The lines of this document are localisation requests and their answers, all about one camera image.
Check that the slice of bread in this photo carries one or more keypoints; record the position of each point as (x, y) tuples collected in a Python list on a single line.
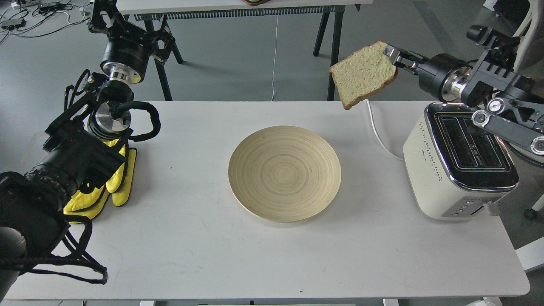
[(363, 74)]

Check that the background trestle table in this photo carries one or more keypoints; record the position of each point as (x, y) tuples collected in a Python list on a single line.
[(150, 10)]

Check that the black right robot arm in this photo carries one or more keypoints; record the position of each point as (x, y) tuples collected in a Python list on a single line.
[(502, 101)]

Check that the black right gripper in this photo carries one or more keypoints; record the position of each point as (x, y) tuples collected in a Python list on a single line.
[(434, 74)]

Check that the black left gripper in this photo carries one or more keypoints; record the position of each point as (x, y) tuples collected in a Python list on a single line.
[(123, 53)]

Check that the cream white toaster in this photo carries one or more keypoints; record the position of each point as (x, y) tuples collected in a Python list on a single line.
[(456, 170)]

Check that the brown object on background table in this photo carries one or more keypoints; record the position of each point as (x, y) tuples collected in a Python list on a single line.
[(255, 2)]

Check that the round wooden plate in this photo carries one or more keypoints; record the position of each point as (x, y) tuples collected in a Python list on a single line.
[(284, 173)]

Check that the yellow oven glove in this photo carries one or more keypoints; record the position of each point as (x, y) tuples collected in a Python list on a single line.
[(117, 189)]

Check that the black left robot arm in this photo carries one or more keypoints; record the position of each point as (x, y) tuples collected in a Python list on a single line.
[(83, 153)]

